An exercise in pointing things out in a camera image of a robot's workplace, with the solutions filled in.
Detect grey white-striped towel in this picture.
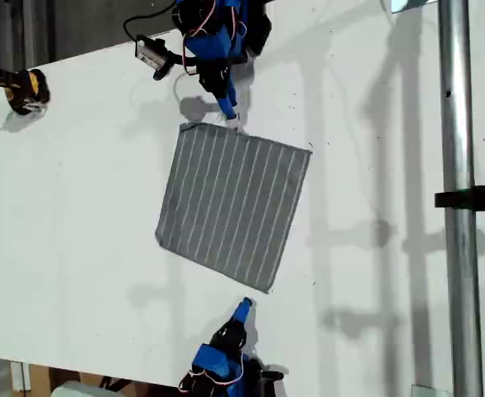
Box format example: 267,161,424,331
154,121,314,295

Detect white plastic object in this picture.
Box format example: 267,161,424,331
50,380,103,397

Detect yellow black power drill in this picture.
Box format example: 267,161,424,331
0,61,51,117

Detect brown cardboard box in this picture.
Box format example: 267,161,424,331
26,362,177,397

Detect grey metal table leg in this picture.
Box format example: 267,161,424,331
10,361,31,392

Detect black camera stalk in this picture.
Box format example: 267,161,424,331
152,51,186,82

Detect silver black camera box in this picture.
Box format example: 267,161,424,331
134,35,171,69

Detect thin black camera cable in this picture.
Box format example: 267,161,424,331
122,0,178,42

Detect steel post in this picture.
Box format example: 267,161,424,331
437,0,484,397

